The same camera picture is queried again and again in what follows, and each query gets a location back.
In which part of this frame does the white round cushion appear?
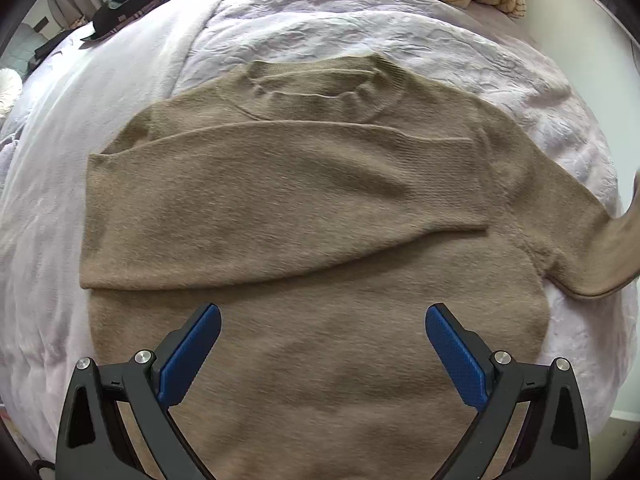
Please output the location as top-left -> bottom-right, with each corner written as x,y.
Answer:
0,67 -> 23,121

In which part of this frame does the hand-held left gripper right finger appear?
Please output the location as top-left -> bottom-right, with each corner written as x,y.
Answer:
424,303 -> 592,480

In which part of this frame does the grey quilted sofa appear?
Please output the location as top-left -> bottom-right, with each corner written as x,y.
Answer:
2,22 -> 56,73

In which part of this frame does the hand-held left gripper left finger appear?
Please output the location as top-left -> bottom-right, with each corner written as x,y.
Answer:
56,303 -> 222,480

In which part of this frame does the lavender embossed blanket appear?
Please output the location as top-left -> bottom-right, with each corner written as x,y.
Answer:
0,0 -> 640,466

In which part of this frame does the brown knit sweater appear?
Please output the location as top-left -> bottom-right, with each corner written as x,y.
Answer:
80,52 -> 640,480

